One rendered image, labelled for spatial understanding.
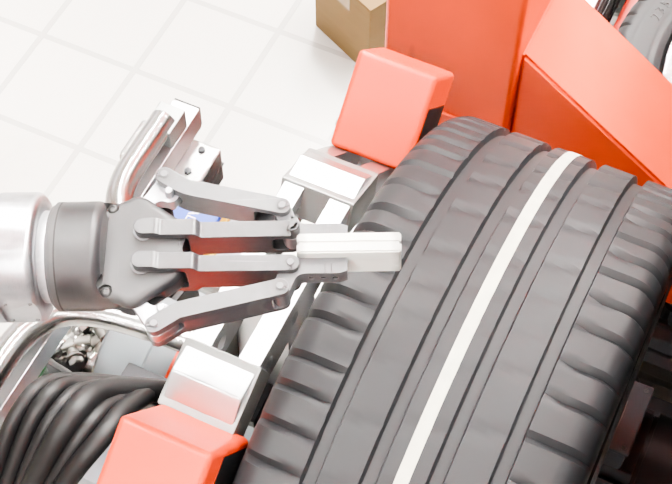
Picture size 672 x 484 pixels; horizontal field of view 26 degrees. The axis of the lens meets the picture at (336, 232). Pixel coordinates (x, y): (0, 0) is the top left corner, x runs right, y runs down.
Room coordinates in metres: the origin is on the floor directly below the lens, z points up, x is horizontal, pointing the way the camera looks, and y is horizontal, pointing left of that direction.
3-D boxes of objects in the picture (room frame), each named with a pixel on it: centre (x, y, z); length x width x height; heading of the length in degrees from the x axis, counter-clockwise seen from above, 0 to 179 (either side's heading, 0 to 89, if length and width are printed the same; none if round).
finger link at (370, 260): (0.52, -0.01, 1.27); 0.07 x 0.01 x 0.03; 90
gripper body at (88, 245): (0.53, 0.15, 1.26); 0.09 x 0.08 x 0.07; 90
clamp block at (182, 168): (0.85, 0.16, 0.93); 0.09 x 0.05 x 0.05; 65
